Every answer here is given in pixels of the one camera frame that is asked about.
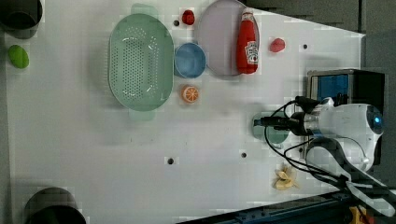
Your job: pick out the orange slice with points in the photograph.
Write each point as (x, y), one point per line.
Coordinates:
(189, 94)

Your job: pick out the silver toaster oven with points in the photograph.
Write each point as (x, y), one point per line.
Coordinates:
(358, 84)

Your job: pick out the black cylinder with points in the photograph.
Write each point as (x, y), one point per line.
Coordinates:
(52, 206)
(20, 18)

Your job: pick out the black cylinder bottom left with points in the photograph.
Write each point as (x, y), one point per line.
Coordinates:
(52, 206)

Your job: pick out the mint green mug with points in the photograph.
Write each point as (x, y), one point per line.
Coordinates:
(275, 137)

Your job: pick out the lilac round plate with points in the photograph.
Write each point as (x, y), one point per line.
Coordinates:
(217, 33)

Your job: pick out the pink red strawberry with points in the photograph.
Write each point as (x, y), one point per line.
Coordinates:
(277, 45)

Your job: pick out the yellow red clamp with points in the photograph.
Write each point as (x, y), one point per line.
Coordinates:
(360, 216)

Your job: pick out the green perforated colander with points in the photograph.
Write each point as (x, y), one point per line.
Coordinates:
(141, 62)

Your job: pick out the peeled banana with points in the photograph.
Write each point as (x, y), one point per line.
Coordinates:
(286, 178)

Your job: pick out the blue metal frame rail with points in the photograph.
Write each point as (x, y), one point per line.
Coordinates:
(328, 208)

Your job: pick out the blue bowl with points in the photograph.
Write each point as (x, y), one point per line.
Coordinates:
(190, 60)

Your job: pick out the black cylinder top left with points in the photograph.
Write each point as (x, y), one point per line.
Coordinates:
(20, 18)

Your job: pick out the green lime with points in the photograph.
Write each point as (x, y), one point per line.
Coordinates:
(18, 56)

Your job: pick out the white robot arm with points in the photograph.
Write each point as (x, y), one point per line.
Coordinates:
(340, 146)

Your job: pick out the red ketchup bottle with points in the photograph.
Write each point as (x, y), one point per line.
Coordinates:
(247, 53)

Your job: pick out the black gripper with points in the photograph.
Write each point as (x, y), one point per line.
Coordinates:
(294, 124)

